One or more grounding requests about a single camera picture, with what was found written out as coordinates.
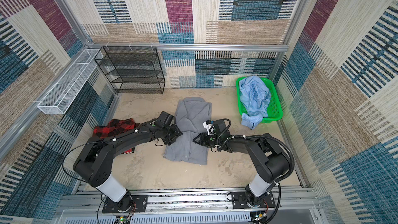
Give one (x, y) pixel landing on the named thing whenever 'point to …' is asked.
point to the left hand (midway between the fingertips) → (182, 133)
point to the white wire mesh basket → (59, 100)
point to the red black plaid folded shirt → (114, 127)
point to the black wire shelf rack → (132, 69)
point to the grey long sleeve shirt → (190, 114)
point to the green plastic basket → (274, 109)
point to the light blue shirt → (255, 97)
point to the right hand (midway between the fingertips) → (196, 143)
